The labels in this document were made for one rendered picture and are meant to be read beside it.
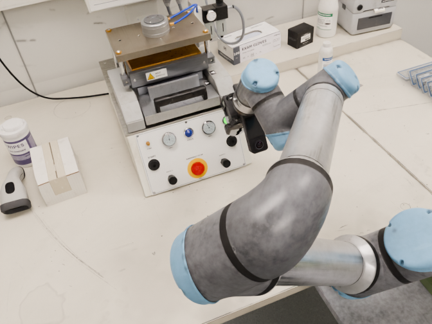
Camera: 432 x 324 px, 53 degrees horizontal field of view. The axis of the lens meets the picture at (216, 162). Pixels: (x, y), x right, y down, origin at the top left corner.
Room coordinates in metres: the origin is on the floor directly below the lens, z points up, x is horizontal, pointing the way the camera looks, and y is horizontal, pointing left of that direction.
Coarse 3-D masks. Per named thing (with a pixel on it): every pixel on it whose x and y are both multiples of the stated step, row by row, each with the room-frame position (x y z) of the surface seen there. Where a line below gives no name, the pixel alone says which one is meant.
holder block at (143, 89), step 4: (128, 68) 1.20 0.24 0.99; (196, 72) 1.14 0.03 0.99; (200, 72) 1.14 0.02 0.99; (176, 76) 1.12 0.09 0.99; (180, 76) 1.12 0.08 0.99; (184, 76) 1.12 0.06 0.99; (200, 76) 1.14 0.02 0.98; (164, 80) 1.11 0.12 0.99; (168, 80) 1.11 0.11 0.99; (148, 84) 1.10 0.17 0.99; (152, 84) 1.10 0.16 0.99; (156, 84) 1.10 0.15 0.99; (136, 88) 1.10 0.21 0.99; (140, 88) 1.09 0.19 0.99; (144, 88) 1.09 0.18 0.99; (140, 92) 1.08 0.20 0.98; (144, 92) 1.09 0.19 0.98
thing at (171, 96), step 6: (186, 90) 1.02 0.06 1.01; (192, 90) 1.02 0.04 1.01; (198, 90) 1.02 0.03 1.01; (204, 90) 1.02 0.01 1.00; (162, 96) 1.00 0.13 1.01; (168, 96) 1.00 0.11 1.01; (174, 96) 1.00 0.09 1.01; (180, 96) 1.00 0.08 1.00; (186, 96) 1.01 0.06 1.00; (192, 96) 1.01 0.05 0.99; (204, 96) 1.02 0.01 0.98; (156, 102) 0.98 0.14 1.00; (162, 102) 0.99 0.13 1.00; (168, 102) 0.99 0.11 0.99; (174, 102) 1.00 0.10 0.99; (156, 108) 0.98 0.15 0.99
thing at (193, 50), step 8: (176, 48) 1.17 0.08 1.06; (184, 48) 1.17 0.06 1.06; (192, 48) 1.16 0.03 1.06; (144, 56) 1.15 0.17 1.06; (152, 56) 1.14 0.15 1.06; (160, 56) 1.14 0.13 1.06; (168, 56) 1.13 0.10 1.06; (176, 56) 1.13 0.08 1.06; (184, 56) 1.12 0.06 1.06; (128, 64) 1.14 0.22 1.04; (136, 64) 1.10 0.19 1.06; (144, 64) 1.10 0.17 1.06; (152, 64) 1.10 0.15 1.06
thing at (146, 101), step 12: (168, 84) 1.07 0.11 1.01; (180, 84) 1.08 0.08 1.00; (192, 84) 1.09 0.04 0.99; (204, 84) 1.10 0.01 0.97; (144, 96) 1.07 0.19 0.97; (156, 96) 1.05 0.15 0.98; (216, 96) 1.03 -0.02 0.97; (144, 108) 1.01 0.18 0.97; (168, 108) 1.00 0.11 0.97; (180, 108) 1.00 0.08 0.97; (192, 108) 1.01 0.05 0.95; (204, 108) 1.02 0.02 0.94; (156, 120) 0.98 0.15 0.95
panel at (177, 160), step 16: (160, 128) 0.98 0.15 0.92; (176, 128) 0.98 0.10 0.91; (192, 128) 0.99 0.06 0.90; (144, 144) 0.95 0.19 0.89; (160, 144) 0.96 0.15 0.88; (176, 144) 0.96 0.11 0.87; (192, 144) 0.97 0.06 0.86; (208, 144) 0.98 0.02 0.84; (224, 144) 0.99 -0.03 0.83; (240, 144) 0.99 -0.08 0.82; (144, 160) 0.93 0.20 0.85; (160, 160) 0.93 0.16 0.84; (176, 160) 0.94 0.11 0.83; (192, 160) 0.95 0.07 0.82; (208, 160) 0.96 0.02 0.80; (240, 160) 0.97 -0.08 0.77; (160, 176) 0.91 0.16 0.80; (176, 176) 0.92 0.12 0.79; (192, 176) 0.92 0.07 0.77; (208, 176) 0.93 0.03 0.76; (160, 192) 0.89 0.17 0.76
